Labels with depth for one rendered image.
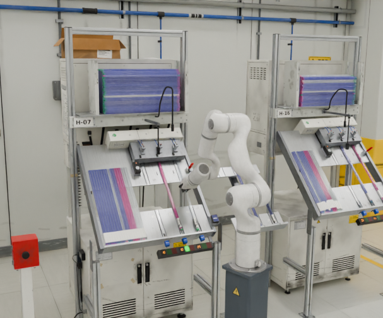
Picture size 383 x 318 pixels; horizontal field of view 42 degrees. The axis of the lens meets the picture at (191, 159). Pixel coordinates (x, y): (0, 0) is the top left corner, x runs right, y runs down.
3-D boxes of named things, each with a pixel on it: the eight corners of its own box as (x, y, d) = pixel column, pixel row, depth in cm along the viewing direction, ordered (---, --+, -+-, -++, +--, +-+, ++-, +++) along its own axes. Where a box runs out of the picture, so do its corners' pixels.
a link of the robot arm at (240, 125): (238, 212, 248) (264, 207, 256) (250, 206, 238) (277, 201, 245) (213, 118, 261) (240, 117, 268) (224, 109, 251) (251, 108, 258)
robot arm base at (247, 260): (274, 265, 254) (275, 231, 250) (250, 276, 241) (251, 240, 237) (245, 255, 267) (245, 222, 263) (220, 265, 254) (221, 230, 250)
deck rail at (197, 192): (213, 236, 302) (216, 231, 298) (210, 236, 301) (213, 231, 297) (178, 144, 340) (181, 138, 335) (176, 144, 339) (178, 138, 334)
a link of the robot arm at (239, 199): (265, 232, 248) (267, 185, 243) (234, 238, 239) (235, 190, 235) (251, 225, 258) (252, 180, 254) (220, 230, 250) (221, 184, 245)
